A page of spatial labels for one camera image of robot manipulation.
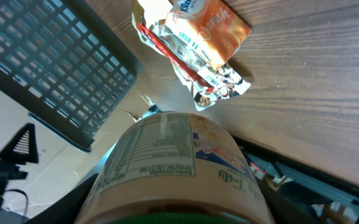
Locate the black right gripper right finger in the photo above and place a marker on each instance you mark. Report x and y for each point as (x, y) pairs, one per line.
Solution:
(282, 210)

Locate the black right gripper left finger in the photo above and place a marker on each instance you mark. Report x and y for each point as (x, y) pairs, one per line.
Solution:
(65, 210)

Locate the green lid jar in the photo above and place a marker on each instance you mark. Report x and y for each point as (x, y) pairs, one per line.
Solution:
(175, 168)

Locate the beige red snack bag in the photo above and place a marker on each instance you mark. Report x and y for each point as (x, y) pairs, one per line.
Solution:
(206, 85)

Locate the small orange box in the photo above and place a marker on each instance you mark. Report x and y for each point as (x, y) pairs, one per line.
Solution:
(209, 27)

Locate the grey plastic mesh basket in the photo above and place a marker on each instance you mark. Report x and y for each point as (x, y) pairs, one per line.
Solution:
(64, 65)

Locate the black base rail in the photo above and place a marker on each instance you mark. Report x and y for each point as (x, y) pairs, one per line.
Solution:
(321, 196)

